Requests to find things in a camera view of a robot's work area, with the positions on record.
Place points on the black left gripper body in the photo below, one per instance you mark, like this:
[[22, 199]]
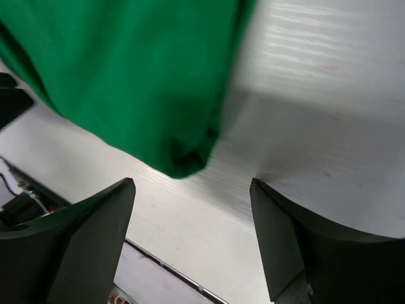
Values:
[[13, 101]]

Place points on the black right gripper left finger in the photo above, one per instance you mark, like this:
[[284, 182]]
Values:
[[71, 255]]

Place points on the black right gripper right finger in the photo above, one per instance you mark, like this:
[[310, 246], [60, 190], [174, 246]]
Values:
[[308, 258]]

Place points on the green t-shirt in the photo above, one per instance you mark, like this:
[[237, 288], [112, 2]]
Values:
[[147, 77]]

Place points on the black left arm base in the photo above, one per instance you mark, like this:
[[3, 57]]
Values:
[[23, 198]]

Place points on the aluminium table edge rail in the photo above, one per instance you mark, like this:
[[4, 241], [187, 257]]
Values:
[[192, 284]]

